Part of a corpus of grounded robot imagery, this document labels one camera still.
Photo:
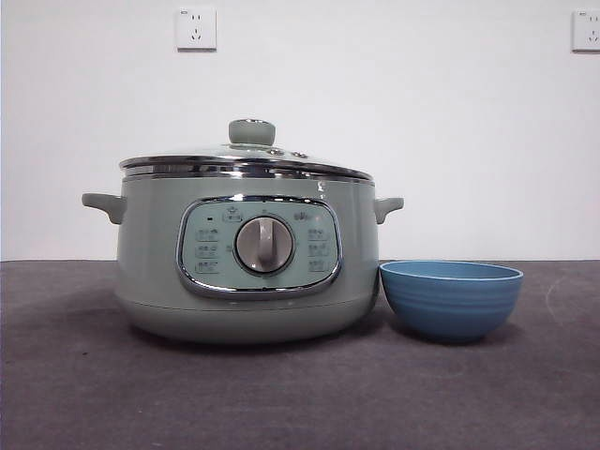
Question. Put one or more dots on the glass lid with green knob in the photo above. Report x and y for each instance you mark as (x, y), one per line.
(250, 131)

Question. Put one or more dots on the pale green electric steamer pot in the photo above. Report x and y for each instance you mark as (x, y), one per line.
(150, 262)

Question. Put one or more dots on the blue ribbed bowl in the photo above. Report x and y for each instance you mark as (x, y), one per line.
(450, 304)

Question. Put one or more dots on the white wall socket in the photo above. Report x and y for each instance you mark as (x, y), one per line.
(587, 30)
(197, 28)

